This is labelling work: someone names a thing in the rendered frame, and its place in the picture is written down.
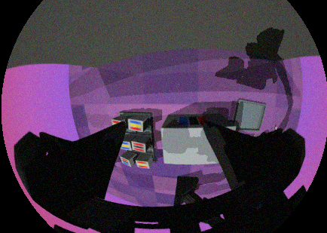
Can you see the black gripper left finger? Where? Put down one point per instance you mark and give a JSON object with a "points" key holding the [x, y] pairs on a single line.
{"points": [[92, 157]]}

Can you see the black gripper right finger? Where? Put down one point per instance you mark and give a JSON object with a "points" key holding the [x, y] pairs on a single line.
{"points": [[237, 153]]}

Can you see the grey flat panel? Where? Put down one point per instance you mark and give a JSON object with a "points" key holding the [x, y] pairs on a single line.
{"points": [[94, 33]]}

